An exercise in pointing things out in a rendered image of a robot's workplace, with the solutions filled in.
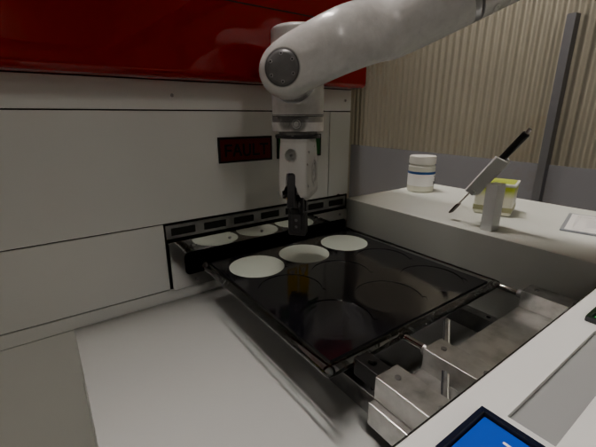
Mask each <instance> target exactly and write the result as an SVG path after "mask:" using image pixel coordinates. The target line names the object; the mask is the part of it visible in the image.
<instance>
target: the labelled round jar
mask: <svg viewBox="0 0 596 447"><path fill-rule="evenodd" d="M436 159H437V157H436V156H435V155H430V154H412V155H410V159H409V162H410V163H411V164H409V168H408V177H407V188H406V189H407V190H408V191H410V192H432V191H433V190H434V183H435V167H436V165H435V164H436Z"/></svg>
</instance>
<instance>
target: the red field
mask: <svg viewBox="0 0 596 447"><path fill-rule="evenodd" d="M220 149H221V161H239V160H251V159H261V158H270V157H271V138H270V137H267V138H246V139H225V140H220Z"/></svg>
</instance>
